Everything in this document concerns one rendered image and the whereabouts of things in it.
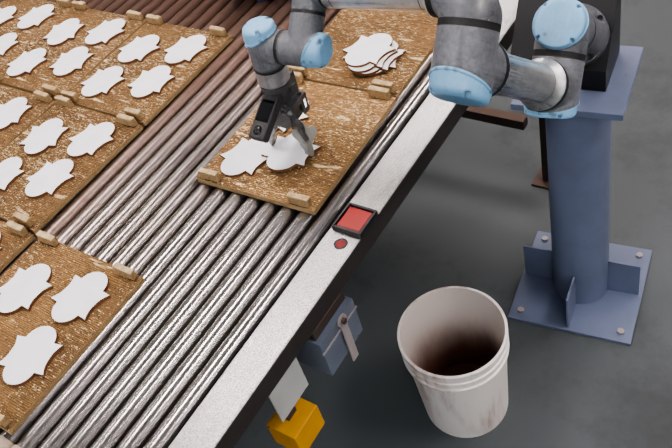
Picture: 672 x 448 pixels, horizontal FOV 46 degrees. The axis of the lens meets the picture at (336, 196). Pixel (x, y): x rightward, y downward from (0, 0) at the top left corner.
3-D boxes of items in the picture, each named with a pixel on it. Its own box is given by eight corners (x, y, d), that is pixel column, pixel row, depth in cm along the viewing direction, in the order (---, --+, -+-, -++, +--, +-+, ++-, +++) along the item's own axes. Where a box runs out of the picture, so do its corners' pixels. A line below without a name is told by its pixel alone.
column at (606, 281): (652, 252, 265) (670, 35, 204) (630, 346, 243) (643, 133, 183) (537, 232, 281) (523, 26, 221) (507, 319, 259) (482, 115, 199)
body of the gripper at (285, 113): (311, 111, 191) (300, 70, 183) (293, 134, 186) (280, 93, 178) (285, 105, 194) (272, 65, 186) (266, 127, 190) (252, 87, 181)
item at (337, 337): (371, 339, 184) (355, 291, 171) (340, 388, 176) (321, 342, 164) (331, 323, 189) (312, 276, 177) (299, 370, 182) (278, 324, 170)
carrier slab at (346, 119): (397, 101, 202) (396, 96, 201) (315, 215, 181) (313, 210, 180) (285, 80, 220) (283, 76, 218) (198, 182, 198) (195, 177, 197)
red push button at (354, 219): (374, 216, 177) (372, 212, 176) (360, 236, 174) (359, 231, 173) (351, 210, 180) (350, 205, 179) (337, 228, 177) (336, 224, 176)
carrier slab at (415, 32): (464, 8, 224) (464, 4, 223) (397, 100, 203) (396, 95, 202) (358, -5, 242) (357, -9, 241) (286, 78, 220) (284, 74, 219)
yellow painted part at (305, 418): (326, 422, 178) (299, 365, 161) (304, 457, 173) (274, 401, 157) (297, 409, 182) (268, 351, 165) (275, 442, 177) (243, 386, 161)
